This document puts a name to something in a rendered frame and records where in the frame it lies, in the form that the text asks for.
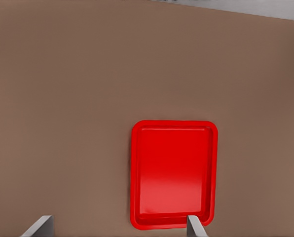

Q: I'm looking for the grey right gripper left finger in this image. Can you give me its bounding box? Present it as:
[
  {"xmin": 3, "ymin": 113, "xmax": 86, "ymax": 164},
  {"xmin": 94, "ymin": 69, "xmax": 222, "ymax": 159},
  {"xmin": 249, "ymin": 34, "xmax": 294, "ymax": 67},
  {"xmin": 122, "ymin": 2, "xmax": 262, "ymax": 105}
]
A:
[{"xmin": 19, "ymin": 215, "xmax": 55, "ymax": 237}]

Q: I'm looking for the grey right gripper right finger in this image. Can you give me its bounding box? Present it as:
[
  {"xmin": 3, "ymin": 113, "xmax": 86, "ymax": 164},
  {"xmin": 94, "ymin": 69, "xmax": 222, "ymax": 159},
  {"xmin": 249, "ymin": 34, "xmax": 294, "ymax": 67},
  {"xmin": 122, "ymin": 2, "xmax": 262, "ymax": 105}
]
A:
[{"xmin": 186, "ymin": 215, "xmax": 208, "ymax": 237}]

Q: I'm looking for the red rectangular tray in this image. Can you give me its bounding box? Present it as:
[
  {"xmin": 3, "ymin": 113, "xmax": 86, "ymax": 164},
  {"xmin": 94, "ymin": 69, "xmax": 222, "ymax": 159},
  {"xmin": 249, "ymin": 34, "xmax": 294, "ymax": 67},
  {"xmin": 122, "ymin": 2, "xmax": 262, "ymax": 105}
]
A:
[{"xmin": 130, "ymin": 119, "xmax": 219, "ymax": 232}]

